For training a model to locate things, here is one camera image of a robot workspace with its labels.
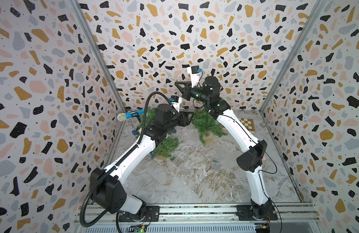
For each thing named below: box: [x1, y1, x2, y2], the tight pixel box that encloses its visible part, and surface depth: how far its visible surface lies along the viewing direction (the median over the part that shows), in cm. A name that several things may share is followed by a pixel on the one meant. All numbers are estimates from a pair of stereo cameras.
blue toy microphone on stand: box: [116, 109, 145, 122], surface depth 91 cm
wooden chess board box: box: [237, 117, 256, 134], surface depth 112 cm
